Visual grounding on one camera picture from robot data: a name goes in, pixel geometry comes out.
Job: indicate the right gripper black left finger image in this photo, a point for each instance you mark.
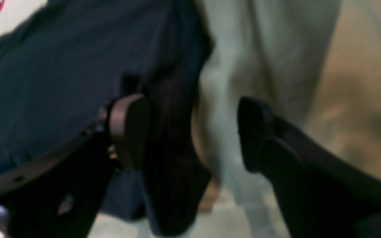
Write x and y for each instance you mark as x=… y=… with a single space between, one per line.
x=59 y=194

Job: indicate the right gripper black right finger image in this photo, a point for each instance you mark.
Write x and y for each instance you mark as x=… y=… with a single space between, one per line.
x=319 y=196

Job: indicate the dark navy T-shirt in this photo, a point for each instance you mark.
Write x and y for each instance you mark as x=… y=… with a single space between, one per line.
x=66 y=64

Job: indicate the light green table cloth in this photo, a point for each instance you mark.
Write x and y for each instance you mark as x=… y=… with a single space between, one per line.
x=316 y=63

